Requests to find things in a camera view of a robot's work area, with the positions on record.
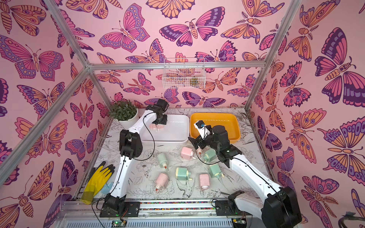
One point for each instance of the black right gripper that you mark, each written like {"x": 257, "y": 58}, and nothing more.
{"x": 196, "y": 141}

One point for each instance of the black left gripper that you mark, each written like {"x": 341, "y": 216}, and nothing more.
{"x": 165, "y": 122}

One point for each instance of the pink sharpener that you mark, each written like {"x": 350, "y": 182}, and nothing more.
{"x": 153, "y": 127}
{"x": 161, "y": 182}
{"x": 187, "y": 153}
{"x": 160, "y": 127}
{"x": 199, "y": 152}
{"x": 204, "y": 180}

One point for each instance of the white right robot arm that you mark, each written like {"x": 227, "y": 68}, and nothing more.
{"x": 276, "y": 206}

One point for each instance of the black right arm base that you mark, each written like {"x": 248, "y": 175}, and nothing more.
{"x": 228, "y": 207}

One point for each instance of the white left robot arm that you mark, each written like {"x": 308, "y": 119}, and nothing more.
{"x": 130, "y": 144}

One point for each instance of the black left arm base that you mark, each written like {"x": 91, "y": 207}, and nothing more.
{"x": 114, "y": 207}

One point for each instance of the yellow plastic storage box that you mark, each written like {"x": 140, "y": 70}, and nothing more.
{"x": 229, "y": 121}

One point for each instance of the green sharpener upper right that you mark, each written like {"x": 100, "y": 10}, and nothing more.
{"x": 209, "y": 156}

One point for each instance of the green sharpener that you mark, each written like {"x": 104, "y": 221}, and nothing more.
{"x": 215, "y": 171}
{"x": 209, "y": 156}
{"x": 182, "y": 174}
{"x": 163, "y": 161}

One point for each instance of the green sharpener lower right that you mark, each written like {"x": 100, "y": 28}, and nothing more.
{"x": 215, "y": 171}

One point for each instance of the green leafy plant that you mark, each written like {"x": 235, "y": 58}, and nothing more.
{"x": 123, "y": 110}

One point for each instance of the white plastic flower pot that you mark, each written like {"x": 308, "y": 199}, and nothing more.
{"x": 129, "y": 123}

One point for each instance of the green sharpener lower centre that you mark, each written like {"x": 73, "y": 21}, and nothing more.
{"x": 182, "y": 174}

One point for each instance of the green sharpener left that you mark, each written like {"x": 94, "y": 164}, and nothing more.
{"x": 163, "y": 161}

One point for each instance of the yellow rubber glove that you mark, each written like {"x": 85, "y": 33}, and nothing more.
{"x": 97, "y": 181}

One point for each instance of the green circuit board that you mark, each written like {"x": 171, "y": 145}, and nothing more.
{"x": 118, "y": 224}

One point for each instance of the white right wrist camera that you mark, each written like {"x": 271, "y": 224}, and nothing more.
{"x": 203, "y": 129}

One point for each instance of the white wire basket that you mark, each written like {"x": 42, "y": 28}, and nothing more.
{"x": 180, "y": 73}

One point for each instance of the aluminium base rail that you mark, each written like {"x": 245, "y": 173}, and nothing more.
{"x": 176, "y": 213}

